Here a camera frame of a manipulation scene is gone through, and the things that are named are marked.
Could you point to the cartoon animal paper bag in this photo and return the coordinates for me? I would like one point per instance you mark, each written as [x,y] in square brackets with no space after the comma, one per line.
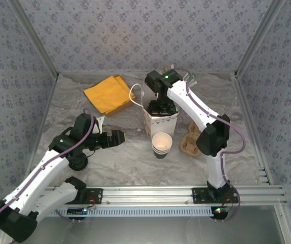
[163,124]

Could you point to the yellow paper napkin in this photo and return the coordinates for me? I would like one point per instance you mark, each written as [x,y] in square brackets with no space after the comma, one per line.
[122,80]
[107,95]

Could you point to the brown cardboard cup carrier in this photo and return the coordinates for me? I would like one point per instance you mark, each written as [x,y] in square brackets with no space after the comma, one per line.
[188,147]

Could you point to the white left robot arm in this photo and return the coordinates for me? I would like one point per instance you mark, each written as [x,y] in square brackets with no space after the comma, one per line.
[41,178]

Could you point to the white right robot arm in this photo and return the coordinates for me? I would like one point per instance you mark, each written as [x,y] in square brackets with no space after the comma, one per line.
[183,106]

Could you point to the green drinking straw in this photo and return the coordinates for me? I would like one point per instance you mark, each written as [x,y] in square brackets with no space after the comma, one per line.
[164,69]

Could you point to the black plastic cup lid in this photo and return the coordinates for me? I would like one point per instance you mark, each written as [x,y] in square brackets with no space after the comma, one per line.
[78,164]

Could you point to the white wrapped straw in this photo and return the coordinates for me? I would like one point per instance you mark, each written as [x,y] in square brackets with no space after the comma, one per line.
[186,76]
[193,81]

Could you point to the small circuit board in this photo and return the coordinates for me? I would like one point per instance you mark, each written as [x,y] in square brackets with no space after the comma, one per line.
[75,211]
[219,211]

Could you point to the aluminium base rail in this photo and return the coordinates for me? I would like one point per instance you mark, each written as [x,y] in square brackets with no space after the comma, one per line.
[148,195]

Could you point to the aluminium back rail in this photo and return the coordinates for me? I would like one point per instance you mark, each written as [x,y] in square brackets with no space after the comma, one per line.
[71,73]

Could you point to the aluminium side rail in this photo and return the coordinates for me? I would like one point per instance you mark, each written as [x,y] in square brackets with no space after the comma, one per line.
[249,114]

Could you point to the aluminium frame post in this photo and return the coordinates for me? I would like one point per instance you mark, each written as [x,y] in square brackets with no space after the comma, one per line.
[257,38]
[34,38]

